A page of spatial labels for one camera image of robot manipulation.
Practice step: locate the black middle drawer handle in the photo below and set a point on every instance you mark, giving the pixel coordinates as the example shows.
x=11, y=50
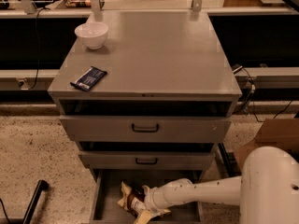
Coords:
x=140, y=161

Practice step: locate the cardboard box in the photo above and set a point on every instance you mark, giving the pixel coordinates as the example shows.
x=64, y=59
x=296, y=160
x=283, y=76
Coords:
x=281, y=133

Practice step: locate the grey drawer cabinet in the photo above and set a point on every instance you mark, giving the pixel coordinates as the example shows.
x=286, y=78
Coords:
x=159, y=64

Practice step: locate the dark blue snack bar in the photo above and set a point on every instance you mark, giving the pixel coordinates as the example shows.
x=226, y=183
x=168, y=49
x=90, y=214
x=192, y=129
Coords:
x=89, y=79

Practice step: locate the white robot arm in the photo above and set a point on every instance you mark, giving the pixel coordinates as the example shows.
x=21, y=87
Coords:
x=267, y=192

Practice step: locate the grey top drawer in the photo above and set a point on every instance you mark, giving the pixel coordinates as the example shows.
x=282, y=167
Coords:
x=172, y=129

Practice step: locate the grey middle drawer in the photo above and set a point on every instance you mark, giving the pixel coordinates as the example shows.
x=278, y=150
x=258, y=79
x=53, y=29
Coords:
x=126, y=160

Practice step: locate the grey bottom drawer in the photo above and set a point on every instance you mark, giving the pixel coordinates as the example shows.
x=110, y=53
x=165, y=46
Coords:
x=108, y=191

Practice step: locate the black top drawer handle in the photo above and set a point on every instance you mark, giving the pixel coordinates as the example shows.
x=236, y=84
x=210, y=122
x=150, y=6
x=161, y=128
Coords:
x=141, y=129

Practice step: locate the black metal leg left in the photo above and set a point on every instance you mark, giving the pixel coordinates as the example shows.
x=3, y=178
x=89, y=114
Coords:
x=41, y=187

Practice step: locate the brown chip bag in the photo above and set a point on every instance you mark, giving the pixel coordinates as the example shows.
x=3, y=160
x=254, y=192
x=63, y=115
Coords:
x=132, y=201

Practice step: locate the black metal leg right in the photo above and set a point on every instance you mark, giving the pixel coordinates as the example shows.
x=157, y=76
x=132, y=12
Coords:
x=229, y=161

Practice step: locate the black drawer handle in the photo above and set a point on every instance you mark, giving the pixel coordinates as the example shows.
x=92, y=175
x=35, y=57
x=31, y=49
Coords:
x=140, y=161
x=141, y=129

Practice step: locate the black metal leg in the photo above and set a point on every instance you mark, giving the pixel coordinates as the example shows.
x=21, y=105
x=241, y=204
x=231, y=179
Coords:
x=41, y=187
x=229, y=161

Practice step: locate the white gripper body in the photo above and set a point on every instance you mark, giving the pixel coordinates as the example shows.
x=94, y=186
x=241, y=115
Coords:
x=154, y=197

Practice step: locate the grey drawer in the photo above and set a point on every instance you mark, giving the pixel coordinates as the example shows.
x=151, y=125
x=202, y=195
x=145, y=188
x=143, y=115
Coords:
x=108, y=191
x=172, y=129
x=126, y=160

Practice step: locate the white bowl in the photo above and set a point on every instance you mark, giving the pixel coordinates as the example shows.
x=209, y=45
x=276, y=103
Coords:
x=92, y=35

